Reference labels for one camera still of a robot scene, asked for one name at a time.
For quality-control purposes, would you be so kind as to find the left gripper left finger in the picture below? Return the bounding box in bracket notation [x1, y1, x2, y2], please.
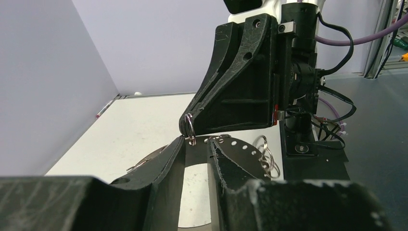
[0, 136, 186, 231]

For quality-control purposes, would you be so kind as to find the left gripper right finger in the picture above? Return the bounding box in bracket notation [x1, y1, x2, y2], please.
[207, 141, 392, 231]

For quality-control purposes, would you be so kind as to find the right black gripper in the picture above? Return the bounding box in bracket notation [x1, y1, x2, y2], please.
[179, 1, 319, 136]

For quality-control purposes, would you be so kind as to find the silver perforated ring disc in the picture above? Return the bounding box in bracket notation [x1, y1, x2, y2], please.
[127, 134, 270, 231]

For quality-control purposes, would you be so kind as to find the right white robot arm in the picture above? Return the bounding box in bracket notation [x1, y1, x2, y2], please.
[179, 0, 319, 138]

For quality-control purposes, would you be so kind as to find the red white marker pen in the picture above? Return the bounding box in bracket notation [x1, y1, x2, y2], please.
[95, 100, 115, 118]

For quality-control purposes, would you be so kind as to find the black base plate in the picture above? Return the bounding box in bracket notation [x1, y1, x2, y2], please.
[280, 121, 350, 180]

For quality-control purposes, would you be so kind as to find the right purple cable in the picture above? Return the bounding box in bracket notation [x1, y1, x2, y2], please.
[314, 13, 408, 138]

